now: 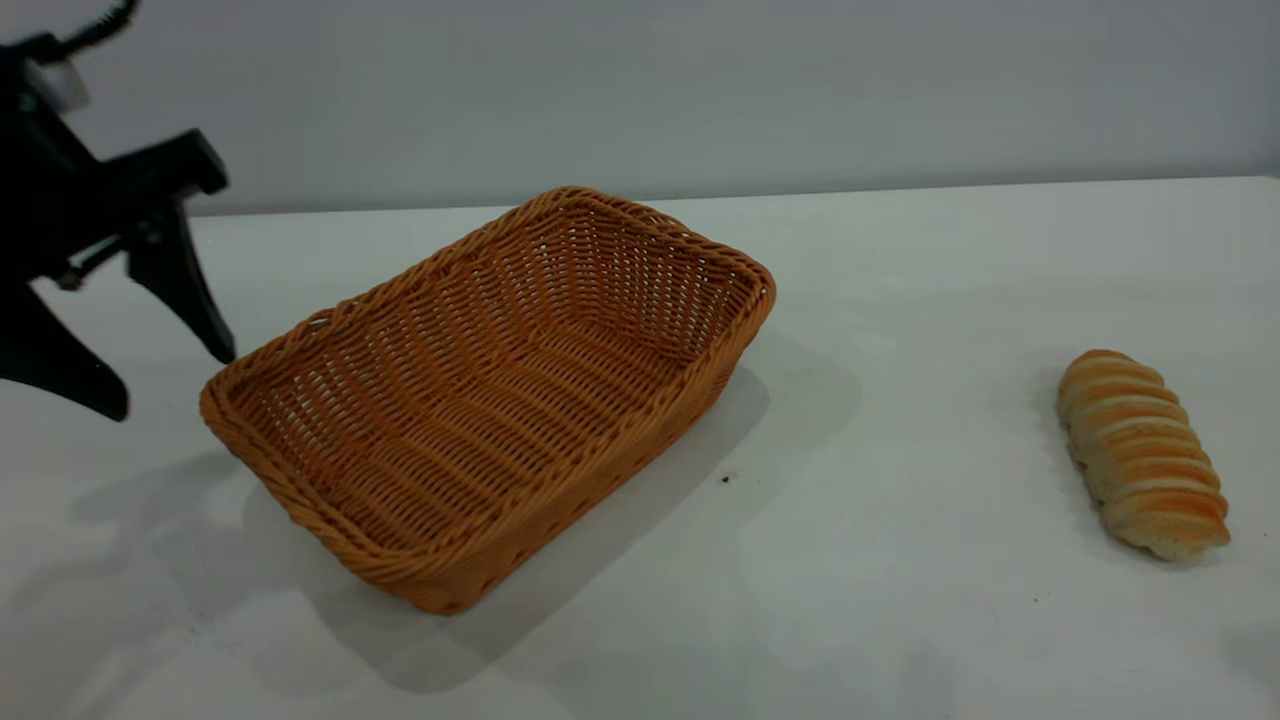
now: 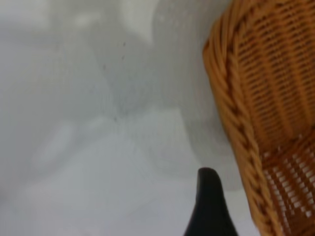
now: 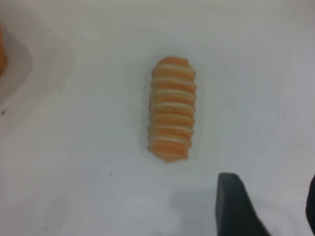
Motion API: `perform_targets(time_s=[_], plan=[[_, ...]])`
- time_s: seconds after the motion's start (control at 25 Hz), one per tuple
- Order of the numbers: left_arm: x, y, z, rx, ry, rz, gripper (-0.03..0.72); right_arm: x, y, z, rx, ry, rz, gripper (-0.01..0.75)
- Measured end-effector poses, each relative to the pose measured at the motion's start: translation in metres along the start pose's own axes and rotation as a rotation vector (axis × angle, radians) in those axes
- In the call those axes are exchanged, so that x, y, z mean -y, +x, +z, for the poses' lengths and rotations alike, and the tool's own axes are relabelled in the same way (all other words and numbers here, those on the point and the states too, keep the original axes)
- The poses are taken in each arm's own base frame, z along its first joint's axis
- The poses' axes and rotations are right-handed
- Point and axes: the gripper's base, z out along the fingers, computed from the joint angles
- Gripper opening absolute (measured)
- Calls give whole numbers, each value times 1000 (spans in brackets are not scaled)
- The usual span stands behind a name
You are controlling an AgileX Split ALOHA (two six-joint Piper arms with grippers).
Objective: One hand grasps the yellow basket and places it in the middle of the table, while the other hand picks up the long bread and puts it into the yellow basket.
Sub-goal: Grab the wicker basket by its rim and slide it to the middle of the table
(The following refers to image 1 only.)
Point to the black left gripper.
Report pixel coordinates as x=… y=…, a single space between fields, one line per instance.
x=60 y=200

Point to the orange woven wicker basket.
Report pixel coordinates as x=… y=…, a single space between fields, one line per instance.
x=500 y=400

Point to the striped long bread roll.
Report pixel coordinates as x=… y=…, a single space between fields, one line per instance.
x=1140 y=455

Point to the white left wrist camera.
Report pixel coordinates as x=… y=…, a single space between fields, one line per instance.
x=68 y=85

